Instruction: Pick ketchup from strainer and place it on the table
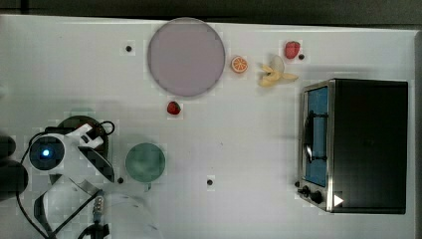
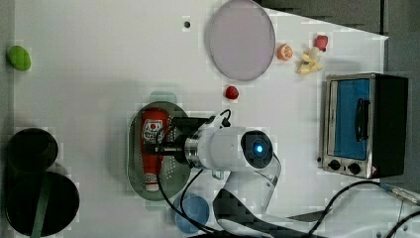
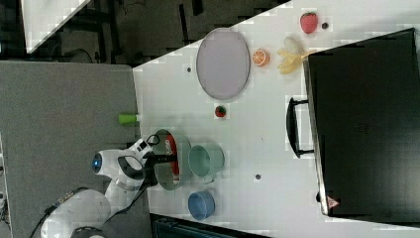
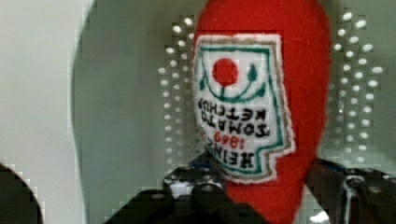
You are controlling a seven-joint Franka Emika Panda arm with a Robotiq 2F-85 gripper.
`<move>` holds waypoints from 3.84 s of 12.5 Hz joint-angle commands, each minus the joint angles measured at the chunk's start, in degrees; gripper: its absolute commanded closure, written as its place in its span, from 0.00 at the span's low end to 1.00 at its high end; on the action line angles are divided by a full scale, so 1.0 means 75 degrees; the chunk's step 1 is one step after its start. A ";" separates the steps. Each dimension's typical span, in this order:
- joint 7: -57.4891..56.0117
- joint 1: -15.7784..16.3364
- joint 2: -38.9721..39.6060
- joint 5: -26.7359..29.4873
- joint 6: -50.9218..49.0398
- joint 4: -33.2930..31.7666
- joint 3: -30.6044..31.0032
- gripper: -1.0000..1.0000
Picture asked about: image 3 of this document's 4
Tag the red strawberry near oven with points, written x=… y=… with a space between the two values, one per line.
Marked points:
x=309 y=22

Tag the small red strawberry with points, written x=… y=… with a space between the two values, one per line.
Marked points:
x=220 y=111

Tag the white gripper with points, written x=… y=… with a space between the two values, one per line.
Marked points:
x=152 y=160

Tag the green mug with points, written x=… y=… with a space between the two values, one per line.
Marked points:
x=205 y=161

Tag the blue bowl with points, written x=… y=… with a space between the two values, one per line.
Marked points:
x=201 y=204

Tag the black camera box with cable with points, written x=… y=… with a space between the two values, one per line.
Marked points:
x=146 y=145

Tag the red ketchup bottle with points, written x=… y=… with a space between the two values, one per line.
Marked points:
x=171 y=150

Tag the peeled banana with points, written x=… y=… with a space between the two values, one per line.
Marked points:
x=293 y=55

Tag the orange slice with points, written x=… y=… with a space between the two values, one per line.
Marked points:
x=260 y=57

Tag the grey partition panel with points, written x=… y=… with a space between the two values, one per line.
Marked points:
x=54 y=118

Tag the grey round plate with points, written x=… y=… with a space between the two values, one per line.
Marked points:
x=223 y=64

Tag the black toaster oven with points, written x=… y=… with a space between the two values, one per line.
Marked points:
x=364 y=109

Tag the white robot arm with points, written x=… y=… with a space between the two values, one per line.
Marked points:
x=83 y=212

